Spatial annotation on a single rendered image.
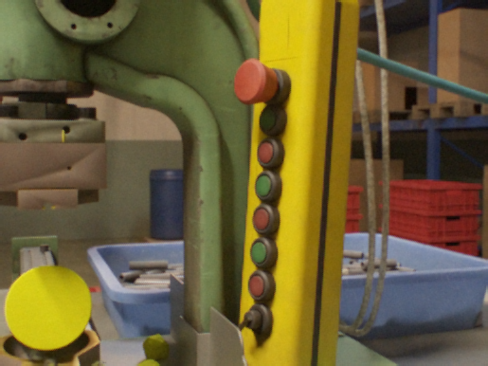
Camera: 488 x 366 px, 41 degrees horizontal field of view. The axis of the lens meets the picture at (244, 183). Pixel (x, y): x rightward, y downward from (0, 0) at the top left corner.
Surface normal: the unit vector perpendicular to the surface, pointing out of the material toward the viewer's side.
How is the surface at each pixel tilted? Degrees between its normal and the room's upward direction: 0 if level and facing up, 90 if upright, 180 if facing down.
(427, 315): 100
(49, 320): 74
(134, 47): 90
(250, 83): 86
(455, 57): 90
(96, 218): 90
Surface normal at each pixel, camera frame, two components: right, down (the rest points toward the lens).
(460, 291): 0.31, 0.22
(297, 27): -0.74, -0.05
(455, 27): -0.95, 0.02
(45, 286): 0.31, -0.22
